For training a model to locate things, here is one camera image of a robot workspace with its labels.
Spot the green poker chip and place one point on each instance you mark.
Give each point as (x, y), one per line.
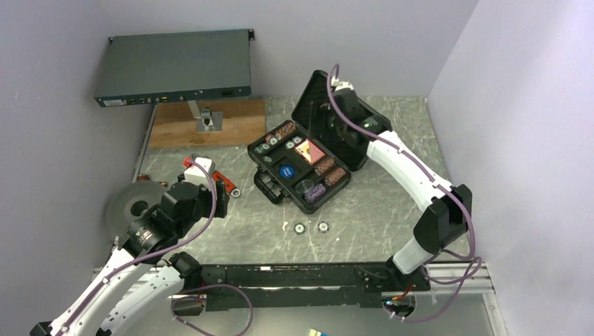
(299, 228)

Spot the grey rack server unit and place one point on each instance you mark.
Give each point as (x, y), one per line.
(175, 67)

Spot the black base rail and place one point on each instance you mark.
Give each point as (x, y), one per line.
(365, 284)

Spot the blue poker chip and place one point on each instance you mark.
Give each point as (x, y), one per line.
(323, 227)

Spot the metal stand bracket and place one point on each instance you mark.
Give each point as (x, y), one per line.
(207, 120)

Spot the clear dealer button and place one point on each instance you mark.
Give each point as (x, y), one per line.
(304, 186)

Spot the red handled adjustable wrench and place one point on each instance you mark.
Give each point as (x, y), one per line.
(230, 187)

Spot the grey filament spool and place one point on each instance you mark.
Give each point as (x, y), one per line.
(130, 203)

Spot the mixed red chip stack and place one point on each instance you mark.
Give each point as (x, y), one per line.
(278, 135)

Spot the black poker case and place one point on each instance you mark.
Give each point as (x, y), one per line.
(309, 115)

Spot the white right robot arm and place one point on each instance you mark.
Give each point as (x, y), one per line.
(445, 208)

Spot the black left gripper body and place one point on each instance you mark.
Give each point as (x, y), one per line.
(220, 210)

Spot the wooden board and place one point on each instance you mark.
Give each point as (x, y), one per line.
(244, 121)

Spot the red playing card deck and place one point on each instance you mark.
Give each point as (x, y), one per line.
(309, 151)

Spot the blue small blind button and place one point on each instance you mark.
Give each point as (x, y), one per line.
(286, 171)

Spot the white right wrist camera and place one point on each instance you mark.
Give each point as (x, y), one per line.
(337, 85)

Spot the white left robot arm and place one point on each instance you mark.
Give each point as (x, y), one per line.
(149, 220)

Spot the orange chip stack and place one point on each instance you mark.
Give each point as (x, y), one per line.
(325, 166)
(335, 176)

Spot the purple chip stack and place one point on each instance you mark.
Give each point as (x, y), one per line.
(315, 193)

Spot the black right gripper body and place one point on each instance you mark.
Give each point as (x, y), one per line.
(335, 125)

